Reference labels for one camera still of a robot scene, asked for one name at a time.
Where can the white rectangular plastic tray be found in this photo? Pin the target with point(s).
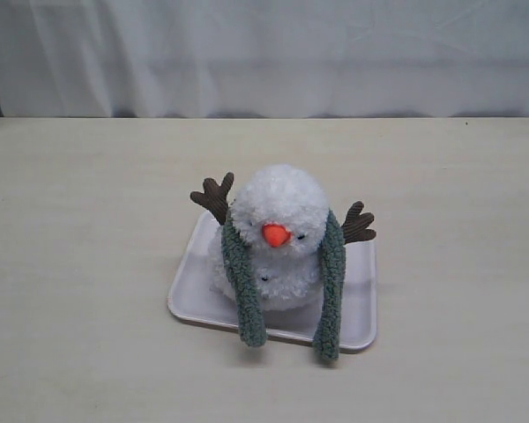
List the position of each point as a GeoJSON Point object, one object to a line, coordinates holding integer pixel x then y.
{"type": "Point", "coordinates": [193, 298]}

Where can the green knitted scarf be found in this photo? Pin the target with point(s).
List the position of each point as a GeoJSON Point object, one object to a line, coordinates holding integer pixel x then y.
{"type": "Point", "coordinates": [250, 312]}

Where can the white plush snowman toy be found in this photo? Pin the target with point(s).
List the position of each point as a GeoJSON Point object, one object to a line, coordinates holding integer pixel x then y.
{"type": "Point", "coordinates": [280, 216]}

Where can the white backdrop curtain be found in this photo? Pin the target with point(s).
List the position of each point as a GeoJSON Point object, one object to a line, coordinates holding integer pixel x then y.
{"type": "Point", "coordinates": [280, 59]}

